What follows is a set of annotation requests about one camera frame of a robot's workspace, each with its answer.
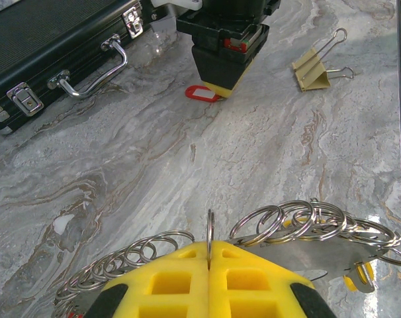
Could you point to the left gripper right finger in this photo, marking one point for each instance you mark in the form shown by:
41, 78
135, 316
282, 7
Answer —
253, 285

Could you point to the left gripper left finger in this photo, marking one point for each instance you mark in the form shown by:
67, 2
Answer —
174, 285

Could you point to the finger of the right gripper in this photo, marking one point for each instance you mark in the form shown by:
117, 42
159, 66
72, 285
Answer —
245, 68
215, 71

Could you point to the red key tag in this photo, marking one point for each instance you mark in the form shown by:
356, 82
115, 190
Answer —
200, 93
75, 315

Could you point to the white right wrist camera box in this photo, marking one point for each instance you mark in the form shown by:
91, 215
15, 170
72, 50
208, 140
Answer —
177, 3

